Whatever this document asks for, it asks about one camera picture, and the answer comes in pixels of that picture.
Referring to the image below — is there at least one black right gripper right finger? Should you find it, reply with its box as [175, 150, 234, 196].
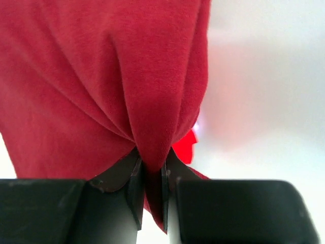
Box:
[161, 150, 319, 243]

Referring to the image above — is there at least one bright red folded t-shirt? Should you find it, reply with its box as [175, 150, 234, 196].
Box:
[172, 129, 198, 165]

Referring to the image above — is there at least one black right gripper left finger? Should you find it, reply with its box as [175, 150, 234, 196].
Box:
[1, 149, 144, 243]

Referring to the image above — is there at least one dark red t-shirt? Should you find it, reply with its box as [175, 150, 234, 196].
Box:
[1, 1, 211, 228]

